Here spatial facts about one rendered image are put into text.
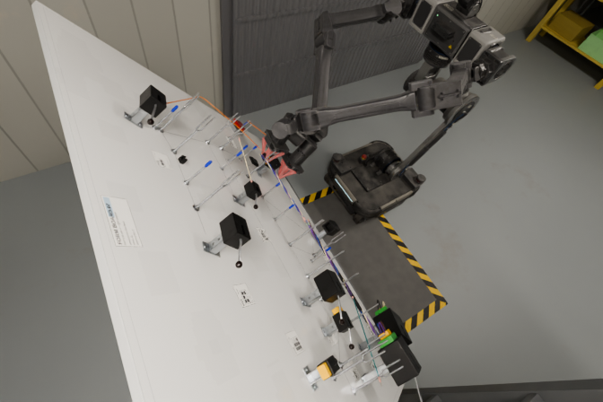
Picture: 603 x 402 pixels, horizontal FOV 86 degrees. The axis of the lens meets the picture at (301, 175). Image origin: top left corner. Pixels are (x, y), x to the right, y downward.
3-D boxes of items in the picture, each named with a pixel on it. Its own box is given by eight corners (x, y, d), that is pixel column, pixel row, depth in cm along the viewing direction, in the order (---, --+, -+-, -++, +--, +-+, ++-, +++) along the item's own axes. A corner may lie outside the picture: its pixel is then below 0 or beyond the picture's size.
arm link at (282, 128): (318, 131, 113) (313, 106, 110) (309, 141, 103) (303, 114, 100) (286, 135, 117) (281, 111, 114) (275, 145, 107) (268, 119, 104)
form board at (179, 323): (403, 379, 116) (406, 377, 116) (234, 802, 26) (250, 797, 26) (259, 142, 166) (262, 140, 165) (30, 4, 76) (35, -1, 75)
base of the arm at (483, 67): (485, 86, 135) (504, 62, 125) (473, 91, 132) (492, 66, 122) (469, 73, 139) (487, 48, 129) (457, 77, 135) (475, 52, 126)
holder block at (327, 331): (334, 359, 81) (356, 345, 80) (318, 323, 87) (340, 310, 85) (341, 358, 85) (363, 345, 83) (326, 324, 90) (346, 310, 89)
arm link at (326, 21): (317, 8, 125) (305, 20, 134) (327, 43, 127) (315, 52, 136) (398, -5, 144) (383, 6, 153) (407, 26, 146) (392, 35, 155)
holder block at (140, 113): (121, 135, 69) (150, 108, 67) (124, 109, 76) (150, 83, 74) (141, 146, 72) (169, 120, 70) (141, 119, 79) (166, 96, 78)
